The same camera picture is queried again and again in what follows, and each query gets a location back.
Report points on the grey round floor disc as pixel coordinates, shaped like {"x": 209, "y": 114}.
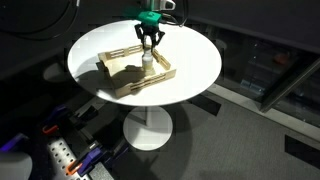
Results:
{"x": 55, "y": 73}

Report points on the purple orange spring clamp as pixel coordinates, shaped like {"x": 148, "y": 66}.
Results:
{"x": 50, "y": 129}
{"x": 87, "y": 159}

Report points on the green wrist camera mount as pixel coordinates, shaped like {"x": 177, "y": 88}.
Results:
{"x": 146, "y": 15}

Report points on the wooden slatted tray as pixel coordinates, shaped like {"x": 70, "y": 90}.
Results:
{"x": 143, "y": 80}

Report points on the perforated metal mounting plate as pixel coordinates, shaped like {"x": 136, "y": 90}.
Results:
{"x": 63, "y": 156}

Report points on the white plastic bottle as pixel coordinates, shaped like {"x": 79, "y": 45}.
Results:
{"x": 147, "y": 64}

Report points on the dark diagonal window frame bar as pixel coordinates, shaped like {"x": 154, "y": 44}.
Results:
{"x": 288, "y": 85}

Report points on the white round table base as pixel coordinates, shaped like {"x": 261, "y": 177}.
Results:
{"x": 148, "y": 133}

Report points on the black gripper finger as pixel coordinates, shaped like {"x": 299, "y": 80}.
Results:
{"x": 141, "y": 37}
{"x": 158, "y": 40}

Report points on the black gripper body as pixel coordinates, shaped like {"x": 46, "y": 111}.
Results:
{"x": 150, "y": 29}

